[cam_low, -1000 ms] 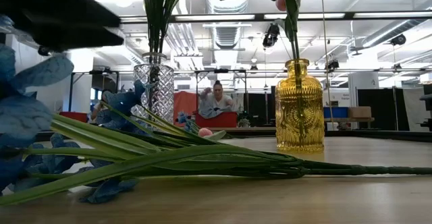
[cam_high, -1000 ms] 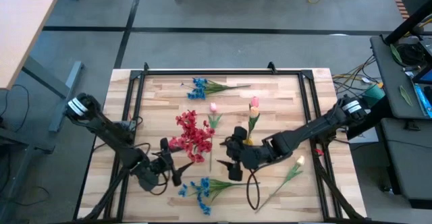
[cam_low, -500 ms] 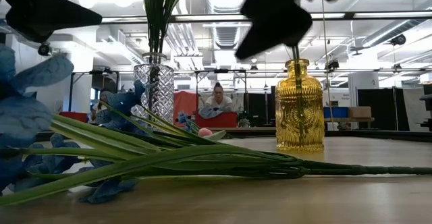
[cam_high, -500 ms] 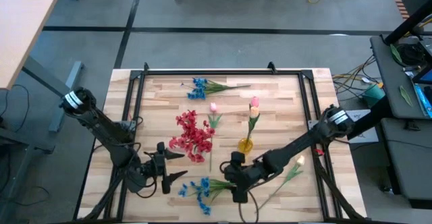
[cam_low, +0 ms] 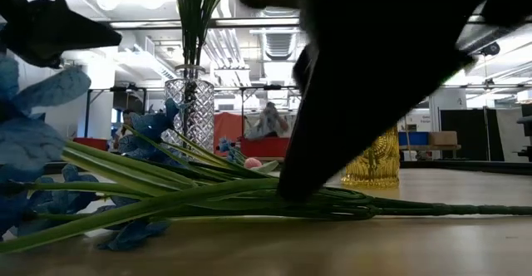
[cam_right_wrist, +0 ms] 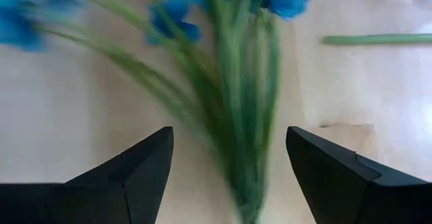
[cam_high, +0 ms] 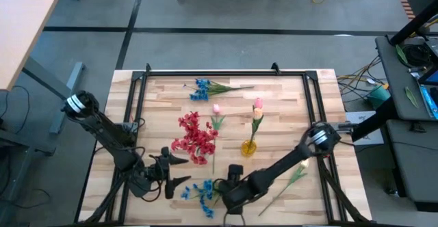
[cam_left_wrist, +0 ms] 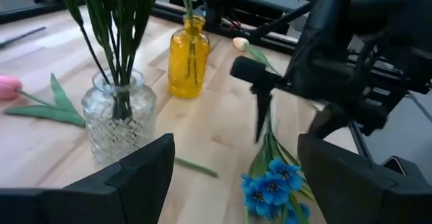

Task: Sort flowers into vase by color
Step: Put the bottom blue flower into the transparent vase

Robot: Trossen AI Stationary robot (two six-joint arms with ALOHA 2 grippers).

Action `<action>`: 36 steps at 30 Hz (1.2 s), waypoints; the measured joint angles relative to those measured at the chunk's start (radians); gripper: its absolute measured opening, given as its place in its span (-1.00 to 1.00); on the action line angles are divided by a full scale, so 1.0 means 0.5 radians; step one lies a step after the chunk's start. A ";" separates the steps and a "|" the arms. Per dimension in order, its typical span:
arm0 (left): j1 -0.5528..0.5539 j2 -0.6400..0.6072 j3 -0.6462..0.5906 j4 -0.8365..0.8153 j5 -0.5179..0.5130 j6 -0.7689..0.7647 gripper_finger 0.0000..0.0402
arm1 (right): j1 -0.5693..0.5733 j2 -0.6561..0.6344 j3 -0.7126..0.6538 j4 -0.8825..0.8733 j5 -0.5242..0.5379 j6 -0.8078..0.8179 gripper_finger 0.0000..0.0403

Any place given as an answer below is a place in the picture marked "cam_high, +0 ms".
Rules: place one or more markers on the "peach artificial tulip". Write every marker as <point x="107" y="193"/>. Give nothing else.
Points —
<point x="257" y="113"/>

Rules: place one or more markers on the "light pink artificial tulip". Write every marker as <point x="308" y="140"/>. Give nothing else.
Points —
<point x="216" y="108"/>

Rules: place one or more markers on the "black diagonal beam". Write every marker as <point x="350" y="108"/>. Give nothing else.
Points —
<point x="414" y="23"/>
<point x="374" y="120"/>

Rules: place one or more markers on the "blue artificial flower bunch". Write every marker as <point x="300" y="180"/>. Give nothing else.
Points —
<point x="207" y="186"/>
<point x="202" y="90"/>

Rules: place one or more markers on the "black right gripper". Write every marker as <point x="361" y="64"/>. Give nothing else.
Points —
<point x="237" y="194"/>

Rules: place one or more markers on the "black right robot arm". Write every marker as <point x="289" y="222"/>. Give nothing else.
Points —
<point x="284" y="162"/>

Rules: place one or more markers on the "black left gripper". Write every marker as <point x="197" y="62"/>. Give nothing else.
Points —
<point x="147" y="182"/>

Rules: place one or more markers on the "red artificial flower bunch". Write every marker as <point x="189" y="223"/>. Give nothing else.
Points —
<point x="198" y="148"/>
<point x="191" y="121"/>

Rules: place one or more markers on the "black aluminium table frame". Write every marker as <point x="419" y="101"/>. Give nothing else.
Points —
<point x="222" y="73"/>

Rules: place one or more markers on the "green loose leaf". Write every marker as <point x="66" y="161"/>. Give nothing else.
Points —
<point x="401" y="53"/>
<point x="410" y="97"/>

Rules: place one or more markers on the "amber glass vase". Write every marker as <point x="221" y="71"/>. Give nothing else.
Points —
<point x="248" y="149"/>

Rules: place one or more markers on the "blue booklet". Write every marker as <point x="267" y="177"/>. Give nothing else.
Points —
<point x="429" y="100"/>

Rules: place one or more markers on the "grey table leg frame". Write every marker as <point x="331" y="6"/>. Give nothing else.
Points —
<point x="73" y="76"/>

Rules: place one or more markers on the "light wood side table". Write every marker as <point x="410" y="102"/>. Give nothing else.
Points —
<point x="24" y="32"/>

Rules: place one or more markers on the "dark metal floor foot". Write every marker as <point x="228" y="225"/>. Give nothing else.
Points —
<point x="20" y="145"/>

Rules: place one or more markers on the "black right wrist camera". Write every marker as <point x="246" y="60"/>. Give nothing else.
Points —
<point x="236" y="172"/>

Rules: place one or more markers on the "cream artificial tulip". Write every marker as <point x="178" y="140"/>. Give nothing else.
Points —
<point x="304" y="163"/>

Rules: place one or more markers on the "tablet with blue screen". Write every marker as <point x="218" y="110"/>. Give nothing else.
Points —
<point x="432" y="78"/>

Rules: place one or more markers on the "teal cup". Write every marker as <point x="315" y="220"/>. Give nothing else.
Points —
<point x="379" y="94"/>

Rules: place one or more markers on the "dark grey side desk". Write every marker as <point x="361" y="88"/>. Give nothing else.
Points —
<point x="410" y="172"/>

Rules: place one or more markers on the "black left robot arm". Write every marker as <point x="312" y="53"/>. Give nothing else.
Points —
<point x="109" y="134"/>

